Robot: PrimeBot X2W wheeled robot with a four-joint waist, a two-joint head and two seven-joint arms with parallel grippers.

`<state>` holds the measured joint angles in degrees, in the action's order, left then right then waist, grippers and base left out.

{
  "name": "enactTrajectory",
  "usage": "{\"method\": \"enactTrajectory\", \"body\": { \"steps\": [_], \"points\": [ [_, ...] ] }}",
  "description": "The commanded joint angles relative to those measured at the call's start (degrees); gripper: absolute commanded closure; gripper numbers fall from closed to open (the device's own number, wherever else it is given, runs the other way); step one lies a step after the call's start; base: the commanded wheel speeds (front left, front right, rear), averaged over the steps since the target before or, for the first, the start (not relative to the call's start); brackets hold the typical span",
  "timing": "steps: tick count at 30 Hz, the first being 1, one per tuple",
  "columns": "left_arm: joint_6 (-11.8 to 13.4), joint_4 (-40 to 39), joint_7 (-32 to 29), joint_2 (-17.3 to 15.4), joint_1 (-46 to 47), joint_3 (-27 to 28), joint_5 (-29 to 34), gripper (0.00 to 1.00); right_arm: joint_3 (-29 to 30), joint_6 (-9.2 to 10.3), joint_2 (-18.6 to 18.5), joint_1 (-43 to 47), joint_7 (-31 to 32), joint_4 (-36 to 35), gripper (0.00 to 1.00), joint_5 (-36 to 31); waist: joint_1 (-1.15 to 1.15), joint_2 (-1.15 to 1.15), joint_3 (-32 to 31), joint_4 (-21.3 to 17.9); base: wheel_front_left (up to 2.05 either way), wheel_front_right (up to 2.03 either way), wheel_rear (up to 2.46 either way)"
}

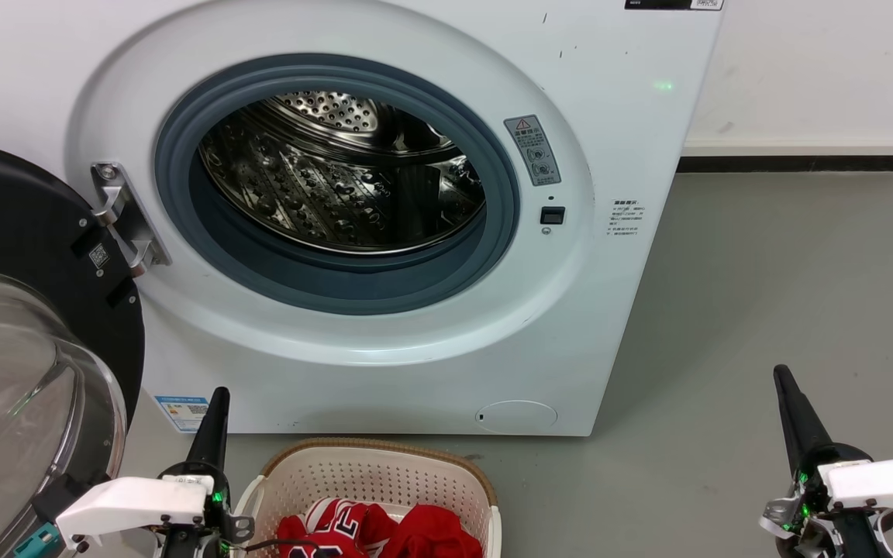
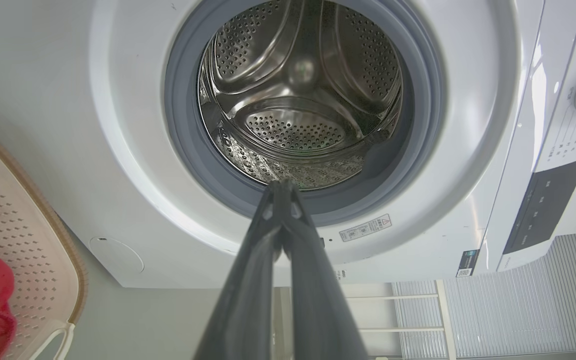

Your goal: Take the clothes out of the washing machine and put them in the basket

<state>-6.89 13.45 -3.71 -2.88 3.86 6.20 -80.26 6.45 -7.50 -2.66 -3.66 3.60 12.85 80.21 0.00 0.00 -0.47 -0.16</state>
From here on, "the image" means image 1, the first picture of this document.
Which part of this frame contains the silver metal door hinge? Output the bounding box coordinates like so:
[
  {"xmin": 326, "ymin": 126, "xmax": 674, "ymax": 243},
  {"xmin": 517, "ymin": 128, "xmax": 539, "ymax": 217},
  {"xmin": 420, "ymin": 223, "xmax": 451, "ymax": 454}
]
[{"xmin": 90, "ymin": 163, "xmax": 172, "ymax": 278}]

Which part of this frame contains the black wall baseboard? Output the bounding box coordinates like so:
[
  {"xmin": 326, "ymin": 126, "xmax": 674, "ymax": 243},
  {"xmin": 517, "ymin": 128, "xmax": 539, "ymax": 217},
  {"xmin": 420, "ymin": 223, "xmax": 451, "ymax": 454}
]
[{"xmin": 678, "ymin": 155, "xmax": 893, "ymax": 173}]

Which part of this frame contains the black label sticker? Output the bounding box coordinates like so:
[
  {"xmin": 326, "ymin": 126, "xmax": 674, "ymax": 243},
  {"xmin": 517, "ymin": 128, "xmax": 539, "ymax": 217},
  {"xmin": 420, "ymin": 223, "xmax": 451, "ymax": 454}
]
[{"xmin": 625, "ymin": 0, "xmax": 725, "ymax": 11}]

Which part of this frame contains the grey warning sticker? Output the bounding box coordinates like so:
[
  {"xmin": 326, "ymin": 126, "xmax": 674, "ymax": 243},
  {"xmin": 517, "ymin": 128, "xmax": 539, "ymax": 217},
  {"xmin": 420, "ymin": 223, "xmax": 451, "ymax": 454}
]
[{"xmin": 504, "ymin": 115, "xmax": 562, "ymax": 187}]

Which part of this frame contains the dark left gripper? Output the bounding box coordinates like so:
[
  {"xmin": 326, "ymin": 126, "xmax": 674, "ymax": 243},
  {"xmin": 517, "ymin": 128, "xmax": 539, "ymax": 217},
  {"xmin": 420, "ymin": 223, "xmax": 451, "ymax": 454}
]
[{"xmin": 153, "ymin": 387, "xmax": 253, "ymax": 558}]

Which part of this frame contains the red jersey with white print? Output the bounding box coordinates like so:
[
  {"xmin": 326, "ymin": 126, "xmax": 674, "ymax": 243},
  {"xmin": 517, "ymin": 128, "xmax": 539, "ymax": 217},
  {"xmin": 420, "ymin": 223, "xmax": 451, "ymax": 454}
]
[{"xmin": 278, "ymin": 498, "xmax": 385, "ymax": 558}]

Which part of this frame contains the perforated steel washer drum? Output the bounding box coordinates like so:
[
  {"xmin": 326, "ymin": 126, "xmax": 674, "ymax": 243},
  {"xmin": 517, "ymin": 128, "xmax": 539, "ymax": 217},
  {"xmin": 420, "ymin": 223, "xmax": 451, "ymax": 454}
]
[{"xmin": 198, "ymin": 91, "xmax": 488, "ymax": 255}]

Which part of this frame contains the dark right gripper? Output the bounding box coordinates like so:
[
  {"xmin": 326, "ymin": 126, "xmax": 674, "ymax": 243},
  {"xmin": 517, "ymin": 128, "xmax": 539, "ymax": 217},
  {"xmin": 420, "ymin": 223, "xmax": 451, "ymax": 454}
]
[{"xmin": 760, "ymin": 364, "xmax": 893, "ymax": 558}]

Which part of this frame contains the plain red garment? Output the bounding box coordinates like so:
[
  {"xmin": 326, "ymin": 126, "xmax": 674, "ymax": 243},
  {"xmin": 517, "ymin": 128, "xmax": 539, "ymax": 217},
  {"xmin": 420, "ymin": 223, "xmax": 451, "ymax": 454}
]
[{"xmin": 381, "ymin": 504, "xmax": 484, "ymax": 558}]

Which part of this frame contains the white front-load washing machine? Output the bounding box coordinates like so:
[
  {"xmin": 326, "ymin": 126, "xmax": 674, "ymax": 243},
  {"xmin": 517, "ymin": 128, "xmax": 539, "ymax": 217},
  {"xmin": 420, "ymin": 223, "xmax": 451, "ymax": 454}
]
[{"xmin": 0, "ymin": 0, "xmax": 726, "ymax": 437}]

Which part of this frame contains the blue energy label sticker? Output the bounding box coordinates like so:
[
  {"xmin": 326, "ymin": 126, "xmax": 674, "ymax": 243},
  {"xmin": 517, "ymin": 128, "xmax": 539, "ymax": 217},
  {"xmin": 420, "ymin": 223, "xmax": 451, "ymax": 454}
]
[{"xmin": 153, "ymin": 394, "xmax": 211, "ymax": 433}]

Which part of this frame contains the grey rubber door gasket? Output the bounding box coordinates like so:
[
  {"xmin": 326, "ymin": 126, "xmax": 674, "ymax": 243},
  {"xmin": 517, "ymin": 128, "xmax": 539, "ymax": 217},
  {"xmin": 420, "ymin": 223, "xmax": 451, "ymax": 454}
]
[{"xmin": 154, "ymin": 53, "xmax": 521, "ymax": 316}]

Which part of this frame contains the black washer door with glass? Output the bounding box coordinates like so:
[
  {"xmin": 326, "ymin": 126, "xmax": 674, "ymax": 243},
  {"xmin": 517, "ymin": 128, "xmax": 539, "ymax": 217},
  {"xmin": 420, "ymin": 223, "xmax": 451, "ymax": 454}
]
[{"xmin": 0, "ymin": 139, "xmax": 145, "ymax": 558}]

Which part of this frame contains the beige basket with brown rim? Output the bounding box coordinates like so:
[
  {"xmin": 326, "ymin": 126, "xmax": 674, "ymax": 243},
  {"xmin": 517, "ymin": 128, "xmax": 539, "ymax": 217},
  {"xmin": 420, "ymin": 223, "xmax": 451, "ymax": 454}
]
[{"xmin": 231, "ymin": 438, "xmax": 503, "ymax": 558}]

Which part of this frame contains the round white filter cover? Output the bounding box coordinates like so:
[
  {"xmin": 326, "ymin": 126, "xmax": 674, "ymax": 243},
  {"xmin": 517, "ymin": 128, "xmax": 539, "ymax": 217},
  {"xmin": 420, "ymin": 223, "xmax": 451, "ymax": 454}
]
[{"xmin": 476, "ymin": 400, "xmax": 558, "ymax": 435}]

